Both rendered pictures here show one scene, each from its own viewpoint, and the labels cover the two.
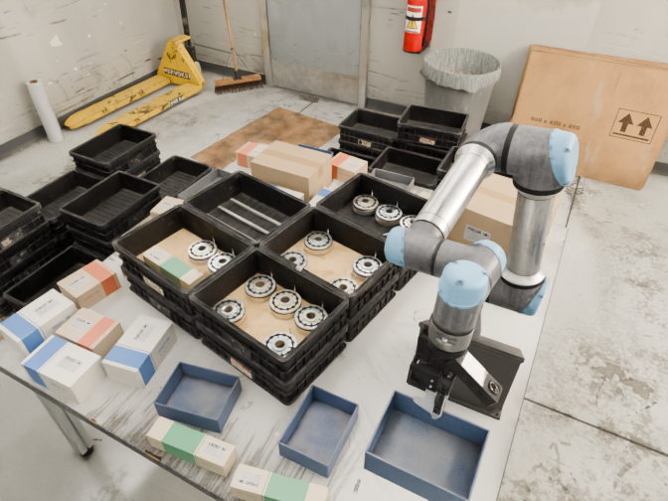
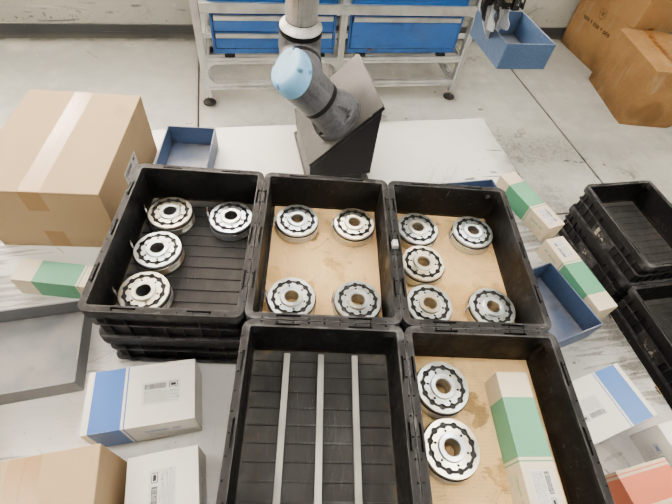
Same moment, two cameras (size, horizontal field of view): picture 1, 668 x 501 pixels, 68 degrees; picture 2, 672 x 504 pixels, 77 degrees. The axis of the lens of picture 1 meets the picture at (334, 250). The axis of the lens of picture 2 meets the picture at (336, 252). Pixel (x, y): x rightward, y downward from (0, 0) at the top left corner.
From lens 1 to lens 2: 1.76 m
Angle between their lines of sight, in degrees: 79
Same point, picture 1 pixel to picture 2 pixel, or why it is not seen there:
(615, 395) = not seen: hidden behind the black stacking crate
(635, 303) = not seen: hidden behind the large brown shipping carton
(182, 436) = (585, 278)
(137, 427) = (612, 343)
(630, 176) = not seen: outside the picture
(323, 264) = (322, 276)
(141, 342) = (597, 397)
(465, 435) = (477, 33)
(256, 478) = (542, 212)
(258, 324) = (464, 278)
